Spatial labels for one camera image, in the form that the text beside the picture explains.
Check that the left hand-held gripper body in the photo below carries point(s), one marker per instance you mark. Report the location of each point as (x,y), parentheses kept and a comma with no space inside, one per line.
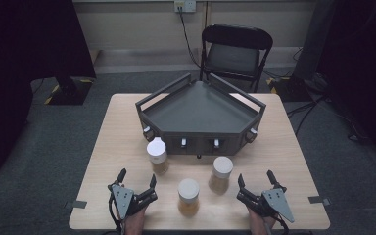
(123,199)

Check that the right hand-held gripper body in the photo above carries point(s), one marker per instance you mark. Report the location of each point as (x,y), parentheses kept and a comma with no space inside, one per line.
(277,202)

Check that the wide white-lid spice jar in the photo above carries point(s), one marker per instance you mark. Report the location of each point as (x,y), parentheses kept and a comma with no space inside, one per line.
(188,192)
(222,169)

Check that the tall-lid spice jar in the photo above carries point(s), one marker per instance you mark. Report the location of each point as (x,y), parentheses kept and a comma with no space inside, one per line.
(157,152)

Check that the grey corner rack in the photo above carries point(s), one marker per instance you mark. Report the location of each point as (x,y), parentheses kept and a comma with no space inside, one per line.
(199,107)

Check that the person's left hand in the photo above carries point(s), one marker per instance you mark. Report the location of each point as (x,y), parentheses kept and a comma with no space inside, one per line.
(133,225)

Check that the person's right hand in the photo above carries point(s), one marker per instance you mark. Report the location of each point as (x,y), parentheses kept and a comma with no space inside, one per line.
(259,225)

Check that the grey tape piece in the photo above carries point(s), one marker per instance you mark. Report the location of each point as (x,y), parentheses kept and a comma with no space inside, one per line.
(318,199)
(77,204)

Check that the black stand base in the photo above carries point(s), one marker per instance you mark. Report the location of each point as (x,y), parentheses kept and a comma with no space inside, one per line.
(70,93)
(290,89)

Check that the black folding chair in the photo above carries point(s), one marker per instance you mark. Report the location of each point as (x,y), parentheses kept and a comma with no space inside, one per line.
(233,58)

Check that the black curtain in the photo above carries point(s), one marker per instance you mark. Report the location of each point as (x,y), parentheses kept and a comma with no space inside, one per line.
(19,65)
(362,58)

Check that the grey upright post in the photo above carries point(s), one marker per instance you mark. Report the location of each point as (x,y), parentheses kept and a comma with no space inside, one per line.
(313,39)

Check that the white wall socket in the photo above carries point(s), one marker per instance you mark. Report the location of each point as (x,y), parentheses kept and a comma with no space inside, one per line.
(185,5)

